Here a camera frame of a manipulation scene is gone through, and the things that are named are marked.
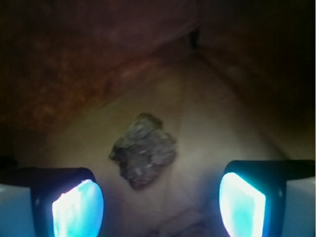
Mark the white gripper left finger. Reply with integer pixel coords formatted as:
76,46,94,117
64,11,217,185
0,167,104,237

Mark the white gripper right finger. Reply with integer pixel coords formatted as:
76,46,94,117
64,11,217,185
219,160,316,237

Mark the brown rough rock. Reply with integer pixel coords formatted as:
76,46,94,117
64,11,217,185
109,113,177,190

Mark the brown paper bag bin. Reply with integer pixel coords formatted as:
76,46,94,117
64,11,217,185
0,0,316,237

